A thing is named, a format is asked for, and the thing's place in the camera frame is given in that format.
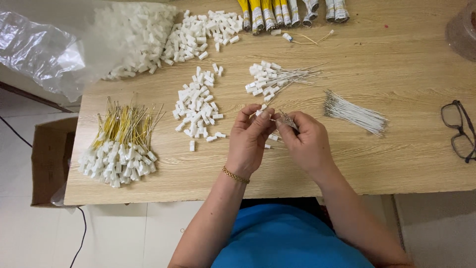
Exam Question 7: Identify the large heap of white connectors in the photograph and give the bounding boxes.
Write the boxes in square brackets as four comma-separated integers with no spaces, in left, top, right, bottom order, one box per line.
[161,9,244,67]

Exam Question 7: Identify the heap of yellow connector wires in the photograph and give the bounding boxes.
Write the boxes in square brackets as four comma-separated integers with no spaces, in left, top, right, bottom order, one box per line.
[77,96,166,188]

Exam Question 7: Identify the clear bag of white connectors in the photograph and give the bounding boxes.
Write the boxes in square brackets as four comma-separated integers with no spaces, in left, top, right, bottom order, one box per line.
[0,0,179,103]

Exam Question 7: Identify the person's right hand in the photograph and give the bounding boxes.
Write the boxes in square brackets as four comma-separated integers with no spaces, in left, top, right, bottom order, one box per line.
[272,111,336,182]

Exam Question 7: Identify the gold chain bracelet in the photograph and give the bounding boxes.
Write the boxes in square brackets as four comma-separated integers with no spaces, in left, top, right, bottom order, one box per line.
[222,166,251,185]

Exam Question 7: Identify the dark-framed eyeglasses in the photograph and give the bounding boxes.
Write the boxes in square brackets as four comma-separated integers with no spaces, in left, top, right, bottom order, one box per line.
[441,99,476,164]

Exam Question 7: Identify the clear plastic jar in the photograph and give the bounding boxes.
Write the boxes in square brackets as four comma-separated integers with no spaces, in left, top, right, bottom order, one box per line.
[445,1,476,62]

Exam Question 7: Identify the yellow wire bundle, paper band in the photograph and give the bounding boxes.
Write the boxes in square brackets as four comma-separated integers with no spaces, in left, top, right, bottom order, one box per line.
[237,0,252,32]
[260,0,277,32]
[280,0,293,27]
[248,0,265,36]
[272,0,285,28]

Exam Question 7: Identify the black floor cable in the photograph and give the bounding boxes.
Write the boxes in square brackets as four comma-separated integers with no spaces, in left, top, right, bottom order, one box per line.
[0,115,88,268]

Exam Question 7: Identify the heap of white connector wires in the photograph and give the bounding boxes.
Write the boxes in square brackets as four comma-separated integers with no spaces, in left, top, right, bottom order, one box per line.
[245,60,328,106]

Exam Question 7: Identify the white wire bunch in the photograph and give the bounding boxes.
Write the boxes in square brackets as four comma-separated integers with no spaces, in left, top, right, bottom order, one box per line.
[279,110,300,133]

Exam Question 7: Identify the loose bundle of white wires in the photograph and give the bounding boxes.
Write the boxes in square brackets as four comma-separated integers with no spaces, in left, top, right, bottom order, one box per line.
[323,89,389,137]

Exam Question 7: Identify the short wires with white connectors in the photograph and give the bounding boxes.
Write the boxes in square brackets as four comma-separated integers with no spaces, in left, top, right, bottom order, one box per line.
[264,133,288,150]

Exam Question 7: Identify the brown cardboard box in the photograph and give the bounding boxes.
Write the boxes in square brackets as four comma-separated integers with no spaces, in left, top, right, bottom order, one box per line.
[30,116,79,208]

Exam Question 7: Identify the small heap of white connectors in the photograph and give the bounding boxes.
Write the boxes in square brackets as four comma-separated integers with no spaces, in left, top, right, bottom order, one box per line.
[172,63,227,152]

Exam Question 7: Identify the person's left hand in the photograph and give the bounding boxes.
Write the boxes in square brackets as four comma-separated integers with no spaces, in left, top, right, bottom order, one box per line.
[225,104,277,181]

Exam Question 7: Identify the pale wire with white connector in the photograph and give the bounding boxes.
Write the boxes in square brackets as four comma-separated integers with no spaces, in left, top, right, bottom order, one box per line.
[270,29,335,47]

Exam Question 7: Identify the blue shirt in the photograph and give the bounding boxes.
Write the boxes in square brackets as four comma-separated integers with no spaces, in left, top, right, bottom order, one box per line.
[211,203,375,268]

